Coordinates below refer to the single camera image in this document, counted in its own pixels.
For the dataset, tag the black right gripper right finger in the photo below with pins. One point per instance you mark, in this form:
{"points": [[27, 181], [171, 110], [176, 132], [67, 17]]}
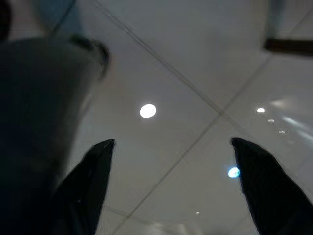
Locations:
{"points": [[266, 193]]}

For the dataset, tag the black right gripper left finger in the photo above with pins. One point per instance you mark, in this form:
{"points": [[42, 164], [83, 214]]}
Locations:
{"points": [[85, 191]]}

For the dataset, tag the pale robot right leg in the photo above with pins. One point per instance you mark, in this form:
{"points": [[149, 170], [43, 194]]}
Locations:
{"points": [[36, 110]]}

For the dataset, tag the dark brown wooden bar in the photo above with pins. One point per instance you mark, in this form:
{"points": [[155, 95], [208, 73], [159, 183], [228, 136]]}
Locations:
{"points": [[288, 47]]}

